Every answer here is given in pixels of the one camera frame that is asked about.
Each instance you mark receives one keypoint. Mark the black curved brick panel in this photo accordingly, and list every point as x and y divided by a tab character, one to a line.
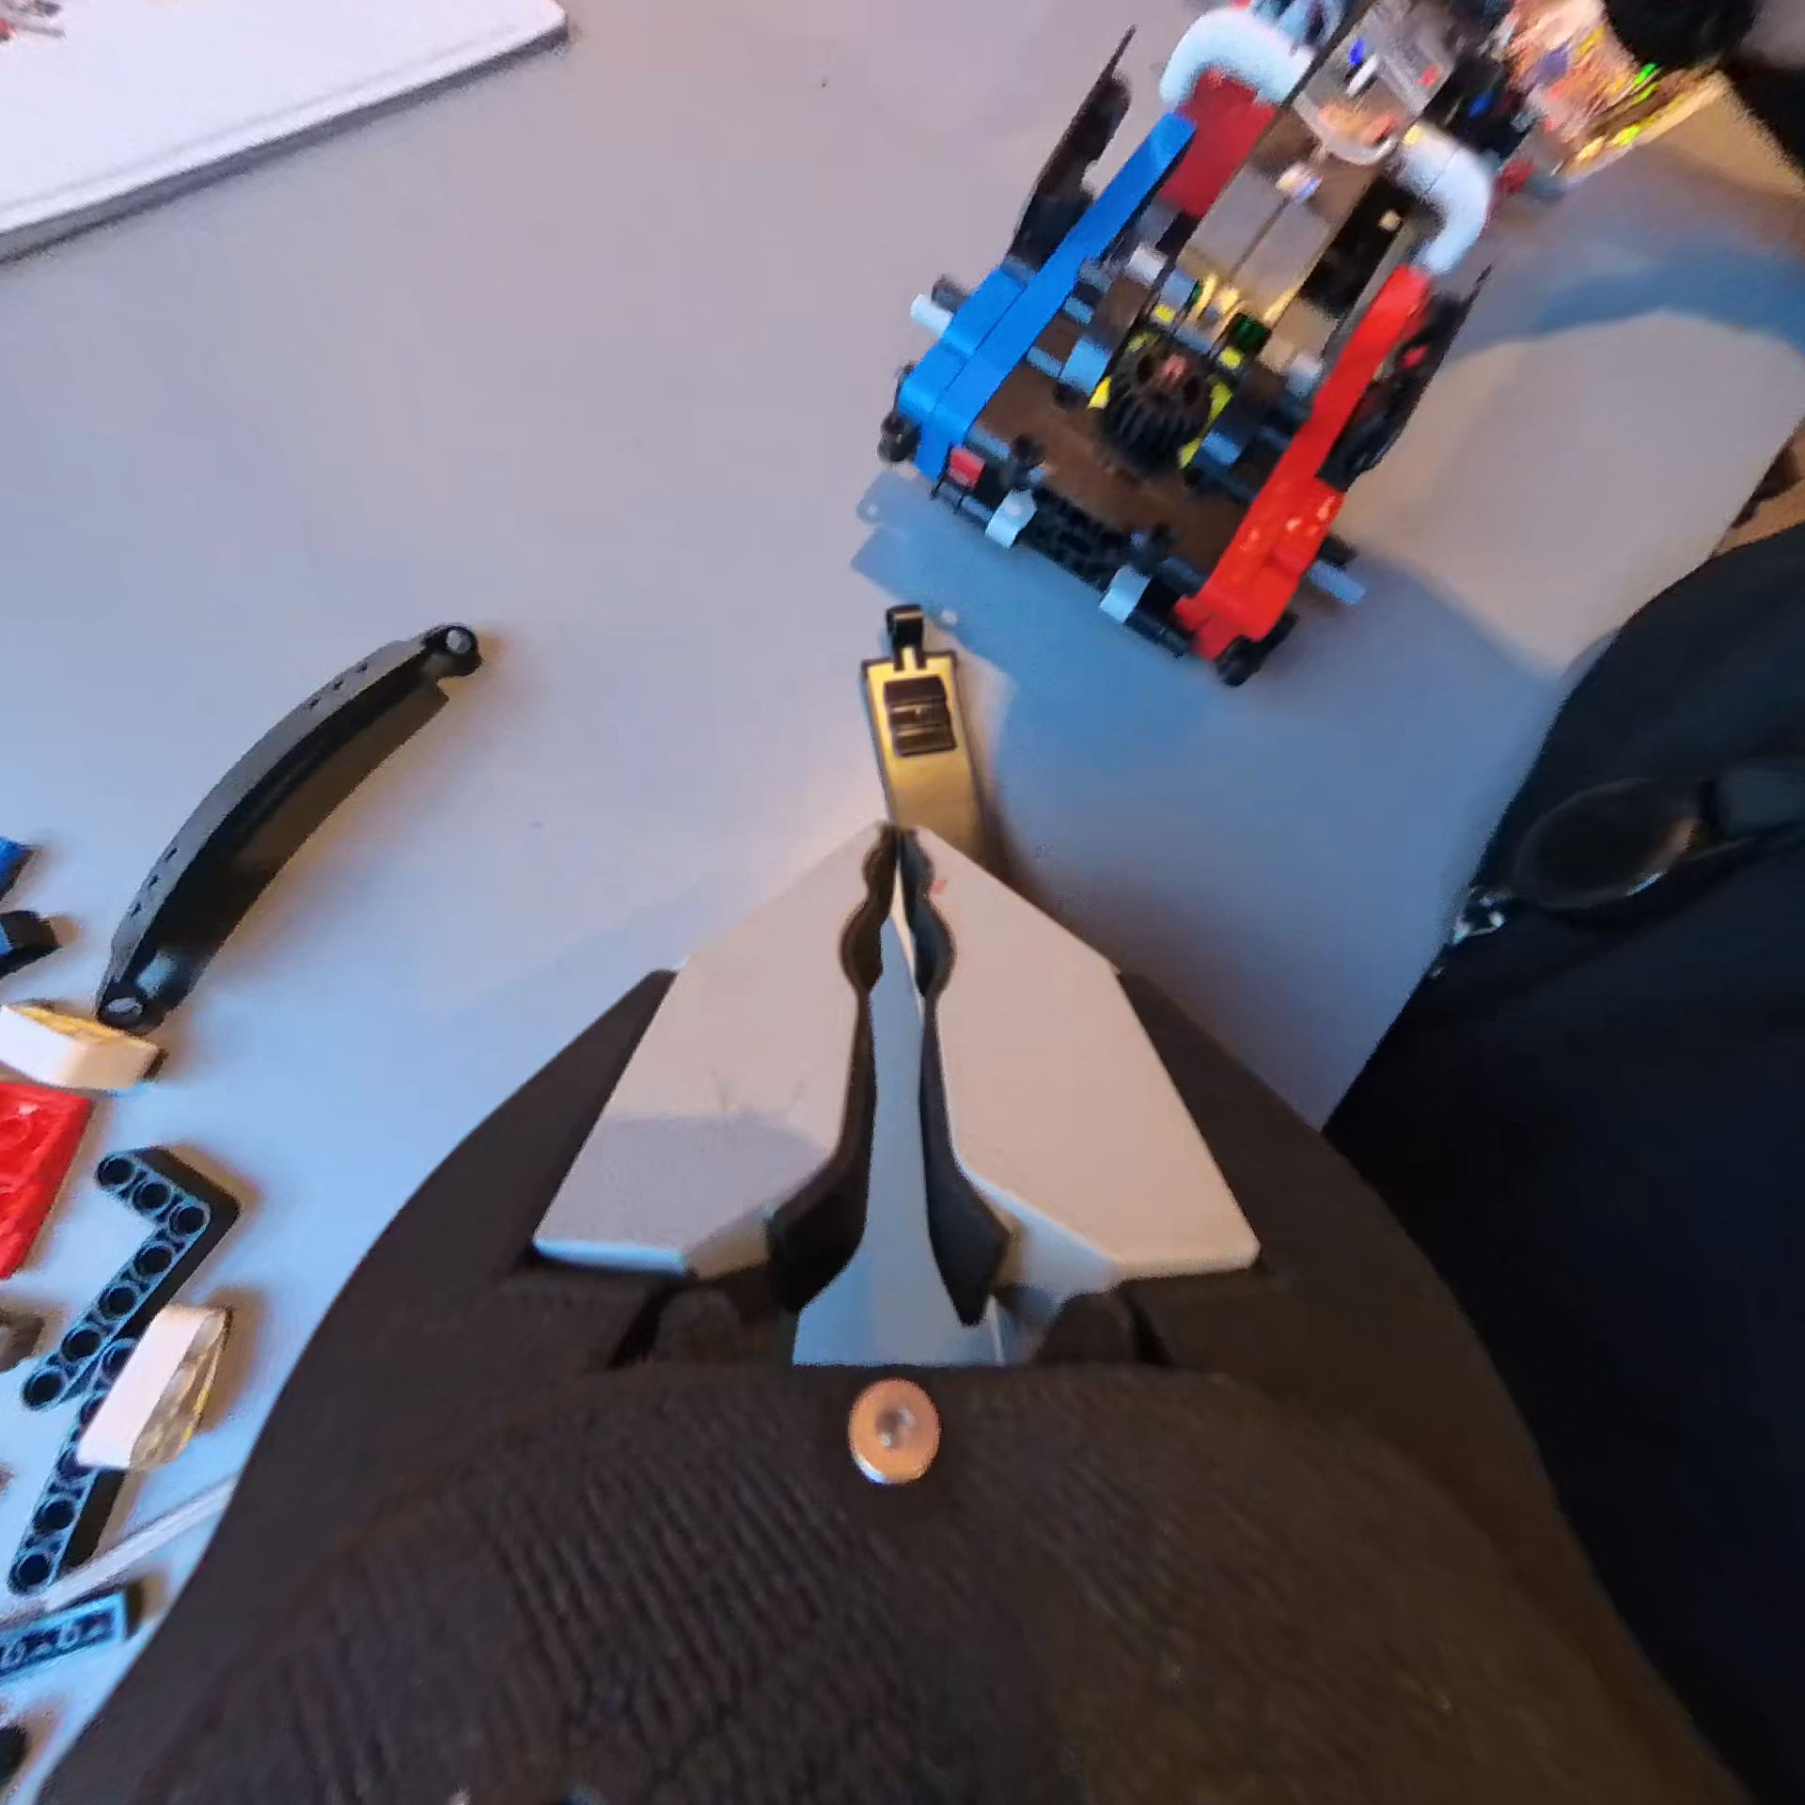
938	790
239	833

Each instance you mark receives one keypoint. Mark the holographic sticker sheet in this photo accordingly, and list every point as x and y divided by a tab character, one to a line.
1621	100

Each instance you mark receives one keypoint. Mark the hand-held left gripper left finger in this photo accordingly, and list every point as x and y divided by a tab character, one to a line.
705	1115

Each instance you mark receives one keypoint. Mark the open instruction booklet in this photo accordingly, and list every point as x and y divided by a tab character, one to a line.
210	100

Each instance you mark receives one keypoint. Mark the toy brick car model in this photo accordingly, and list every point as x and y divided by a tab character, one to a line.
1014	325

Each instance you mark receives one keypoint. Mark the pile of loose toy bricks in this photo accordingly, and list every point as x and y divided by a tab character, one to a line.
112	1299

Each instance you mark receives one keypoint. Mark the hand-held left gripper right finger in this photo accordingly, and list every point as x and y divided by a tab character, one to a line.
1086	1129

